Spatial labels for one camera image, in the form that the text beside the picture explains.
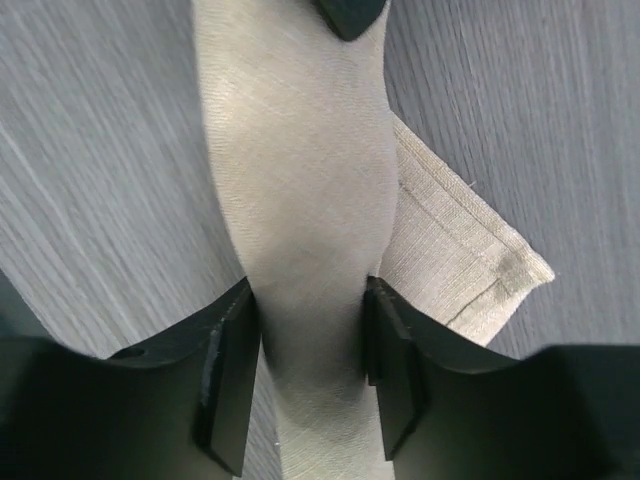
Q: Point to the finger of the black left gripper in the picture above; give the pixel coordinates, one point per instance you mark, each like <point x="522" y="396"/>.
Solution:
<point x="348" y="20"/>

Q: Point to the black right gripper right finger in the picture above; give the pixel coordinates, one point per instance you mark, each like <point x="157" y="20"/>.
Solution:
<point x="451" y="409"/>

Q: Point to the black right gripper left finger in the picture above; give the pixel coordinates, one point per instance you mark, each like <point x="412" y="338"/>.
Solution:
<point x="174" y="406"/>

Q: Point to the beige cloth napkin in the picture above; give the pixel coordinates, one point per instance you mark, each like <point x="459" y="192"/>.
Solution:
<point x="321" y="185"/>

